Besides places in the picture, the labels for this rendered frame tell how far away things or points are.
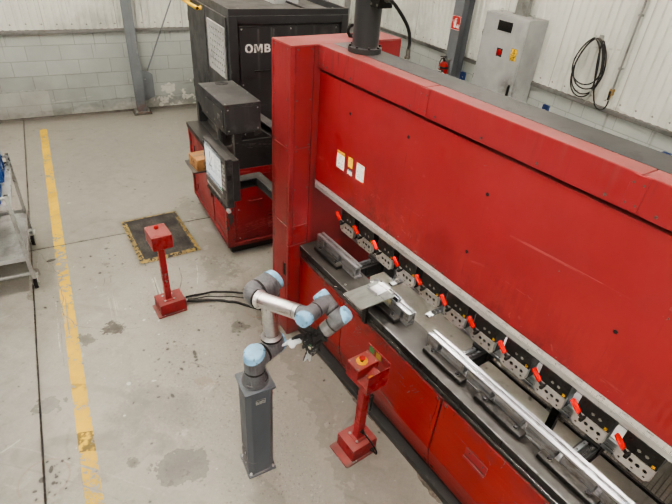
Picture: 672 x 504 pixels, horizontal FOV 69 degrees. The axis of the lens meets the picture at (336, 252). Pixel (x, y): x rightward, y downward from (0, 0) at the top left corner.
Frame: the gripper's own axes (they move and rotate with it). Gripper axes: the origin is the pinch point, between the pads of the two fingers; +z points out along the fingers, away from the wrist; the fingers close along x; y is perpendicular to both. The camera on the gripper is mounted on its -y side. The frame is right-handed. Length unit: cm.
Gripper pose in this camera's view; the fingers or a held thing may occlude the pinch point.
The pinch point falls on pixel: (292, 352)
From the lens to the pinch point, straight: 242.0
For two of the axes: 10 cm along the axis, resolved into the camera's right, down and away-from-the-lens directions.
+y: 1.8, 5.1, -8.4
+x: 6.4, 5.9, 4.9
